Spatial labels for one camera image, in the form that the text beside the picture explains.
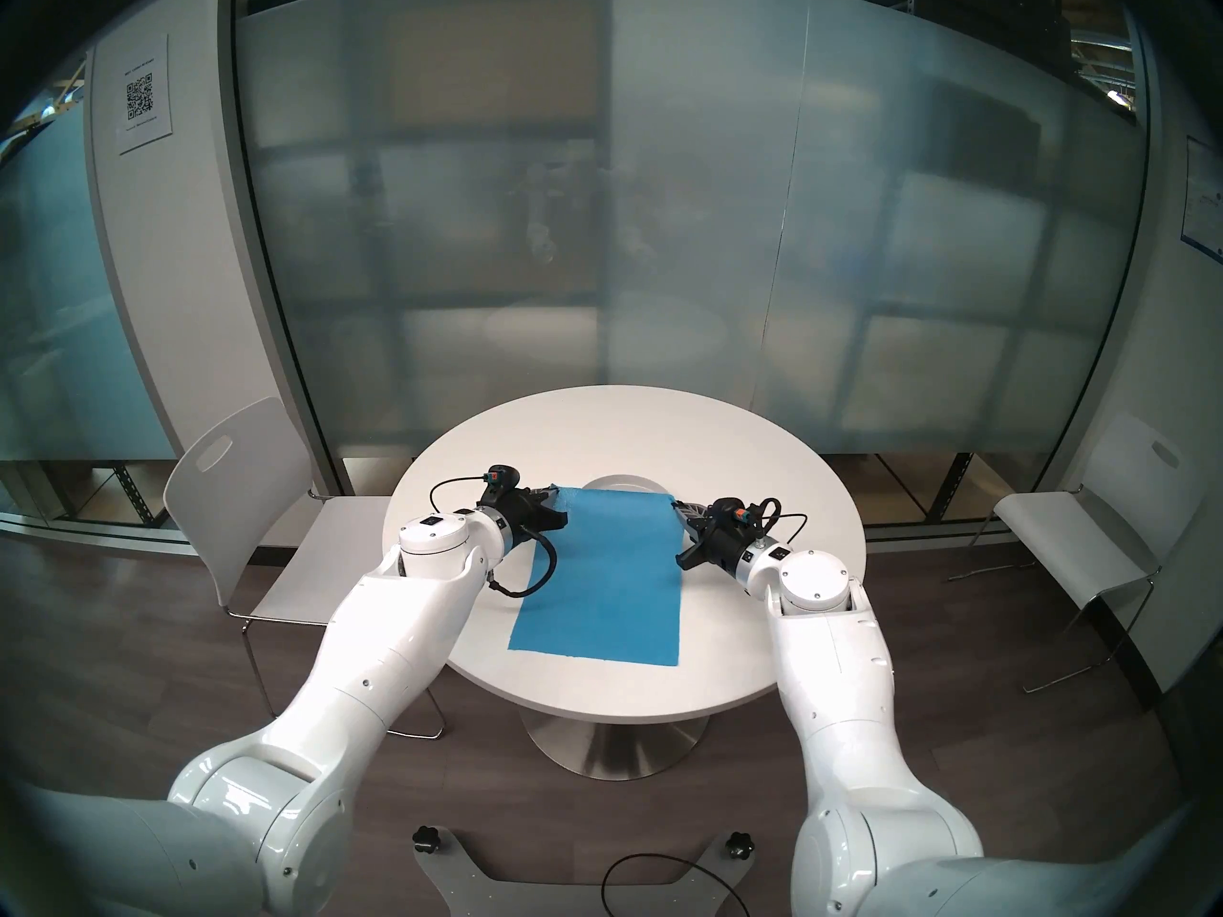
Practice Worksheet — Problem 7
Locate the thin left camera cable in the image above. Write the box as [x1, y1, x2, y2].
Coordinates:
[428, 476, 490, 517]

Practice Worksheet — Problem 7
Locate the brushed steel table base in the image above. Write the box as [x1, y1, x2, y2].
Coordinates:
[521, 705, 710, 782]

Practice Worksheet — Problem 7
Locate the black looped floor cable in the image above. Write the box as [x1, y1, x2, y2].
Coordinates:
[600, 853, 751, 917]

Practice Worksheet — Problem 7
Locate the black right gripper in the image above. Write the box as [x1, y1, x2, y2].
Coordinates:
[672, 499, 767, 578]

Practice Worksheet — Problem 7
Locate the black metal shelf frame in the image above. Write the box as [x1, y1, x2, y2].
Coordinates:
[91, 461, 168, 526]
[932, 452, 977, 524]

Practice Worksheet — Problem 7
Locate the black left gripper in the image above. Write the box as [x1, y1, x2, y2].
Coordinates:
[497, 484, 572, 545]

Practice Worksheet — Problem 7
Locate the thin camera cable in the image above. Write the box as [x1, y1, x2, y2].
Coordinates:
[428, 476, 490, 517]
[750, 498, 809, 551]

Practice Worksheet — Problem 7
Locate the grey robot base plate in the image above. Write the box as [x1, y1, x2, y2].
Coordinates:
[413, 829, 761, 917]

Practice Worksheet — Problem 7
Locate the white QR code sign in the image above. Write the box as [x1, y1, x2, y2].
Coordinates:
[115, 34, 175, 157]

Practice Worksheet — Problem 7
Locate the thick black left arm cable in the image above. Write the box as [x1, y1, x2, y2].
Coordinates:
[483, 528, 560, 599]

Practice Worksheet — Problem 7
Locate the thin right camera cable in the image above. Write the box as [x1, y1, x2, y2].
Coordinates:
[750, 498, 809, 551]

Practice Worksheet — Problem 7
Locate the white plastic chair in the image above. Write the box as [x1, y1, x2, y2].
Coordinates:
[946, 411, 1207, 694]
[162, 396, 421, 739]

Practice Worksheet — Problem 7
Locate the white wall poster blue trim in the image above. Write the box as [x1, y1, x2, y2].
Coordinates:
[1179, 137, 1223, 262]

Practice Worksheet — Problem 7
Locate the blue cloth napkin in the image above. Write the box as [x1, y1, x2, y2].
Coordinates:
[506, 486, 681, 668]

